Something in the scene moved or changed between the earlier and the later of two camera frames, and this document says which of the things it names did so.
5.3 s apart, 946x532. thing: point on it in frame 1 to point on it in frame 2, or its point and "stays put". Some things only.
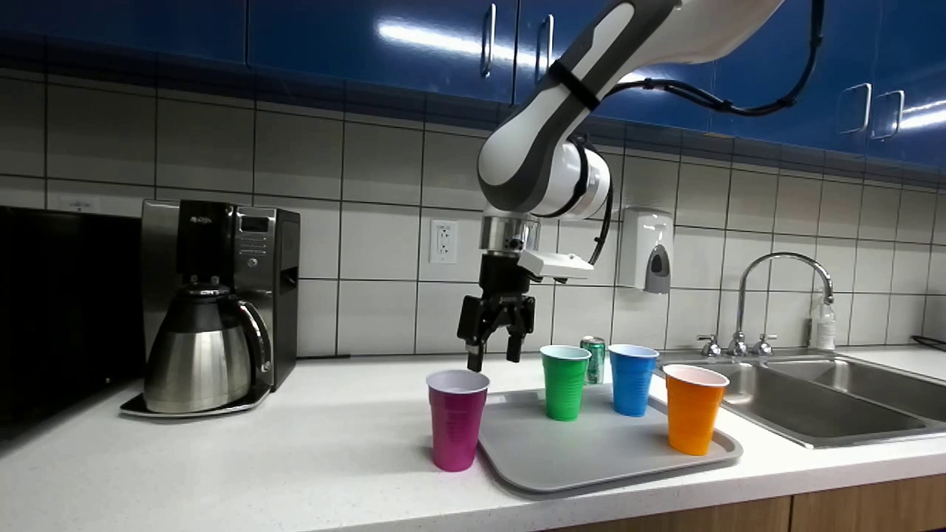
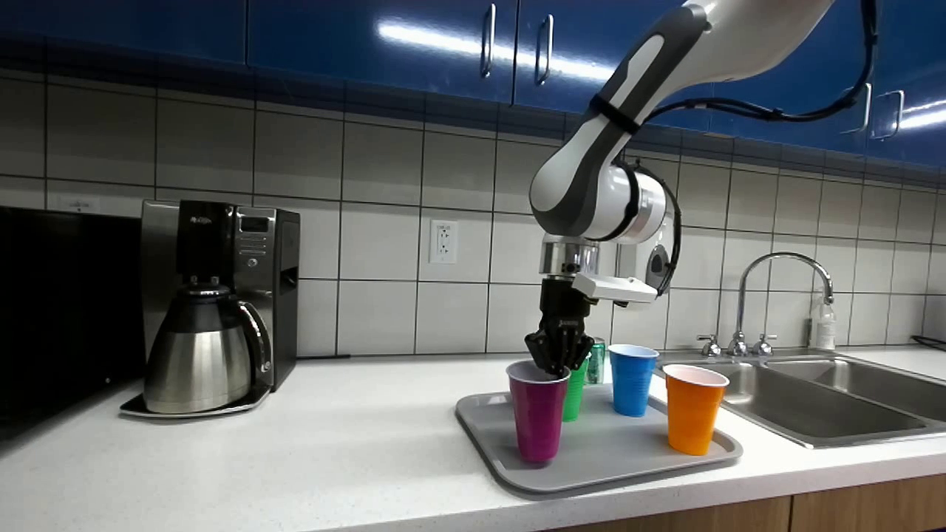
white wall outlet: (444, 240) stays put
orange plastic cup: (695, 401) stays put
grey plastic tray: (529, 450) stays put
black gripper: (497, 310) to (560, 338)
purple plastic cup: (457, 410) to (535, 412)
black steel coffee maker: (248, 250) stays put
